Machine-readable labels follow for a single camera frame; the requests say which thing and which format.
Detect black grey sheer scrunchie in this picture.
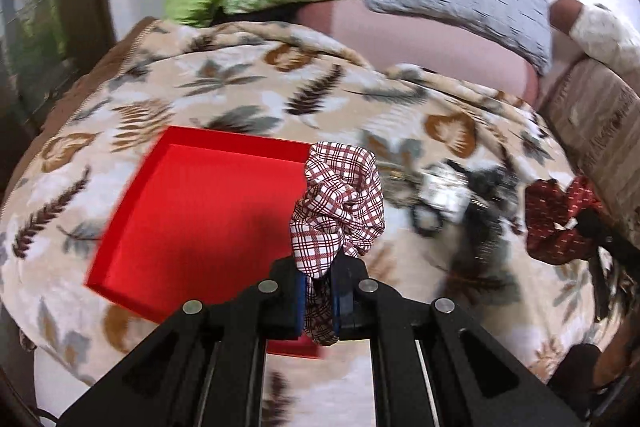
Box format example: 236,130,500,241
442,160,521,309

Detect striped beige cushion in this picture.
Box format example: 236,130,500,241
541,58,639,245

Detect white floral cloth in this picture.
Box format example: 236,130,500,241
570,5,639,84

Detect white black print scrunchie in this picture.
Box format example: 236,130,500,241
419,161,471,225

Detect red white plaid scrunchie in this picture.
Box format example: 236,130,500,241
288,142,385,347

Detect pink mattress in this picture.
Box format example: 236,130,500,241
296,0,538,105

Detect stained glass wooden door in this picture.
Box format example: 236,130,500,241
1,0,115,183

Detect dark red dotted scrunchie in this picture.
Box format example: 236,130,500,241
525,176,604,265

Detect red shallow tray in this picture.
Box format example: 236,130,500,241
84,124,324,359

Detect beige leaf pattern blanket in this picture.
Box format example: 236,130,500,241
1,20,622,426

